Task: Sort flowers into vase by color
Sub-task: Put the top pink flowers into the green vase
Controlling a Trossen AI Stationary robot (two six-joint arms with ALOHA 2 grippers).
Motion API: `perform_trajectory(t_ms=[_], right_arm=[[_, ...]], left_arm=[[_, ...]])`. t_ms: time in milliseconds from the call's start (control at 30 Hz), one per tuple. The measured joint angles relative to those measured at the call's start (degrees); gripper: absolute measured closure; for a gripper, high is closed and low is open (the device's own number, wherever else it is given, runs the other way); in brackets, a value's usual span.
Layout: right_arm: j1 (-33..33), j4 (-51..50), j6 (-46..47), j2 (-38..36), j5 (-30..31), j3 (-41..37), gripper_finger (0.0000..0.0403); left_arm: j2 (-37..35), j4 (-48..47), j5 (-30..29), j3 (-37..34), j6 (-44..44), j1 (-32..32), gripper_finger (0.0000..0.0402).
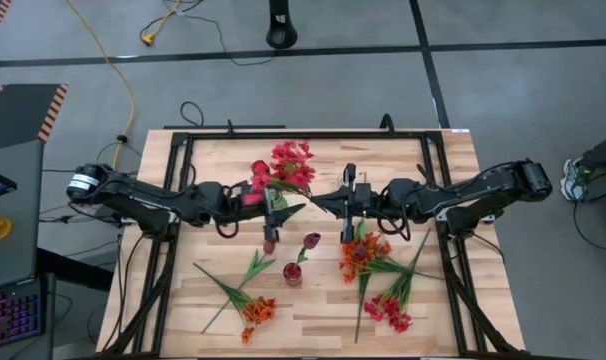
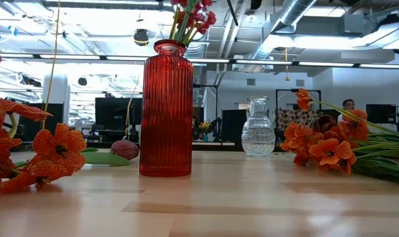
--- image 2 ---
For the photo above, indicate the red artificial flower stem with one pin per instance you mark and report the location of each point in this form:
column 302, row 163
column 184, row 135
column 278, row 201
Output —
column 174, row 24

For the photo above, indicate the red artificial flower bunch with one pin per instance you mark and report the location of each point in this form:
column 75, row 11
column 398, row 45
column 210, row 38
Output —
column 204, row 18

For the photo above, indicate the small-bloom orange flower spray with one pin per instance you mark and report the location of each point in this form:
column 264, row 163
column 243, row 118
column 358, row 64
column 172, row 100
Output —
column 303, row 98

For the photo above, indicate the orange artificial flower bunch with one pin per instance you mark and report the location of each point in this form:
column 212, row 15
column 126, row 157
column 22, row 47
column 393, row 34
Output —
column 329, row 152

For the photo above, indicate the orange veined-petal flower bunch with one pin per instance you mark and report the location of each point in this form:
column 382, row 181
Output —
column 59, row 148

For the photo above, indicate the black background robot arm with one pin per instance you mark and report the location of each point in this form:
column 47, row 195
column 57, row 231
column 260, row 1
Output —
column 216, row 126

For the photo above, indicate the yellow bouquet in blue vase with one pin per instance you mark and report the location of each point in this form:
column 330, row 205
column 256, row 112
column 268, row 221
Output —
column 205, row 126

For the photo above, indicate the red ribbed glass vase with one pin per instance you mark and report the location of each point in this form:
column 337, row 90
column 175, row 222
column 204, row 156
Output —
column 166, row 115

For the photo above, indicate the clear glass vase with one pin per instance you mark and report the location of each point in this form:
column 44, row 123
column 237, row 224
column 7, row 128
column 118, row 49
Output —
column 258, row 131

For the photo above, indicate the black cabinet panel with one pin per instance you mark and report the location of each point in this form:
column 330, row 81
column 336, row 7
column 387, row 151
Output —
column 234, row 126

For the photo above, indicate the black computer monitor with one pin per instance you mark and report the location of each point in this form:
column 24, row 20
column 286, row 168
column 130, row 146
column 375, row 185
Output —
column 118, row 113

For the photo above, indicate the patterned brown white panel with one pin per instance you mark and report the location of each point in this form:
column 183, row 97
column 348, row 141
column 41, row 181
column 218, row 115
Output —
column 290, row 116

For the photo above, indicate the small black ceiling dome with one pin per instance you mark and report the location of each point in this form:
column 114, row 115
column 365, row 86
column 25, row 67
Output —
column 82, row 81

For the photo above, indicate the long ceiling light strip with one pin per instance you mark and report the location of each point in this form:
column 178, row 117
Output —
column 328, row 64

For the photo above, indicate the black partition panel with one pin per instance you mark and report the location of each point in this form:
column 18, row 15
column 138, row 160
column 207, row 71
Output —
column 53, row 121

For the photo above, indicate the person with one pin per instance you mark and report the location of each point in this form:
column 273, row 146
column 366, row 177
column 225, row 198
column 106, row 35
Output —
column 348, row 104

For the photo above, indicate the black metal frame stand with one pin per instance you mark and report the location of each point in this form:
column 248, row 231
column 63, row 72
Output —
column 298, row 90

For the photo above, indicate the silver ventilation duct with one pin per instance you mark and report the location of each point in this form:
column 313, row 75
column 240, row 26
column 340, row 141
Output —
column 296, row 11

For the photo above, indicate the small black wall monitor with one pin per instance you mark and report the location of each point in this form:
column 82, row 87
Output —
column 380, row 113

